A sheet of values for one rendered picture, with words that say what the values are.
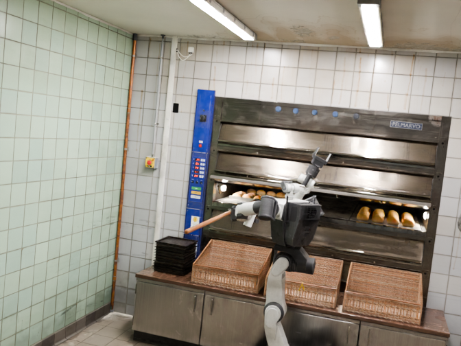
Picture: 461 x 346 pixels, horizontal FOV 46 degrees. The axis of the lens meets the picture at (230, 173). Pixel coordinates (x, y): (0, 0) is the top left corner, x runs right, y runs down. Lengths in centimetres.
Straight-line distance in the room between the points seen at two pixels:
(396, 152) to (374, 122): 29
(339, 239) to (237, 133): 124
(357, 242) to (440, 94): 134
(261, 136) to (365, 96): 92
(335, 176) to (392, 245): 72
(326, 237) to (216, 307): 108
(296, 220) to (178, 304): 139
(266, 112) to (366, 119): 84
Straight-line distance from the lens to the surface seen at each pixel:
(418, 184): 453
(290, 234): 359
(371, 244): 459
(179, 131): 487
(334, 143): 454
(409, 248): 460
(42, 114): 402
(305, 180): 395
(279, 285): 377
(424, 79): 455
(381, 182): 452
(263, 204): 353
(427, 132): 454
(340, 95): 455
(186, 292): 442
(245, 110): 470
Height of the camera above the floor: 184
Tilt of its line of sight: 5 degrees down
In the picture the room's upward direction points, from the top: 6 degrees clockwise
